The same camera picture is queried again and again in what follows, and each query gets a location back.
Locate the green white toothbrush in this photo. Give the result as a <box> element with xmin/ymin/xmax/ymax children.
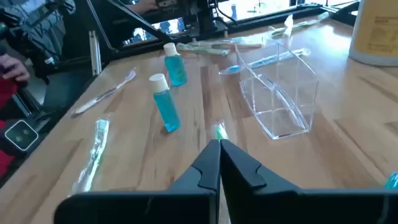
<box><xmin>71</xmin><ymin>118</ymin><xmax>111</xmax><ymax>194</ymax></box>
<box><xmin>176</xmin><ymin>42</ymin><xmax>231</xmax><ymax>57</ymax></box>
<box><xmin>213</xmin><ymin>120</ymin><xmax>229</xmax><ymax>141</ymax></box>
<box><xmin>269</xmin><ymin>11</ymin><xmax>330</xmax><ymax>38</ymax></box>

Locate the black aluminium table frame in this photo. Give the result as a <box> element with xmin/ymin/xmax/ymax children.
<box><xmin>40</xmin><ymin>0</ymin><xmax>361</xmax><ymax>78</ymax></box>

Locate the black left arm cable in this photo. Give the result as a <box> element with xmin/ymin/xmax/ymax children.
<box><xmin>214</xmin><ymin>0</ymin><xmax>239</xmax><ymax>27</ymax></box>

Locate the clear acrylic organizer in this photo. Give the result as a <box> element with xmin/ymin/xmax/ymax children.
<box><xmin>234</xmin><ymin>37</ymin><xmax>320</xmax><ymax>140</ymax></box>

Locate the dark grey jacket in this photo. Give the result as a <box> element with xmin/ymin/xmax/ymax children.
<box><xmin>0</xmin><ymin>0</ymin><xmax>77</xmax><ymax>78</ymax></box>

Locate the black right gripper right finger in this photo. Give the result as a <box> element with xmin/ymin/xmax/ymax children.
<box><xmin>220</xmin><ymin>139</ymin><xmax>398</xmax><ymax>224</ymax></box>

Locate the blue white toothbrush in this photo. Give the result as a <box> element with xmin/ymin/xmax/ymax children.
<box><xmin>219</xmin><ymin>47</ymin><xmax>312</xmax><ymax>77</ymax></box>

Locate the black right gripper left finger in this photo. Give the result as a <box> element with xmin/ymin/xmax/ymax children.
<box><xmin>54</xmin><ymin>139</ymin><xmax>221</xmax><ymax>224</ymax></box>

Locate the person's hand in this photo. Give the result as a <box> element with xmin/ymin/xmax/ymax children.
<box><xmin>126</xmin><ymin>0</ymin><xmax>158</xmax><ymax>14</ymax></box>
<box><xmin>0</xmin><ymin>53</ymin><xmax>31</xmax><ymax>82</ymax></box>

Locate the person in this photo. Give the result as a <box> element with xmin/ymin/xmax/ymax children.
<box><xmin>0</xmin><ymin>52</ymin><xmax>32</xmax><ymax>178</ymax></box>

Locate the purple white toothbrush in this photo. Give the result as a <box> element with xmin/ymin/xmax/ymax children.
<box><xmin>70</xmin><ymin>68</ymin><xmax>137</xmax><ymax>118</ymax></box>

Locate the silver frame bracket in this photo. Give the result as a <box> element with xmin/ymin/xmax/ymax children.
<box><xmin>88</xmin><ymin>29</ymin><xmax>103</xmax><ymax>77</ymax></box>

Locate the black device with green screen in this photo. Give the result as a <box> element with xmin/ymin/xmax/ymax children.
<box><xmin>3</xmin><ymin>119</ymin><xmax>40</xmax><ymax>152</ymax></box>

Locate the white canister yellow label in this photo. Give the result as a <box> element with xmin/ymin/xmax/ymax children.
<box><xmin>348</xmin><ymin>0</ymin><xmax>398</xmax><ymax>67</ymax></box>

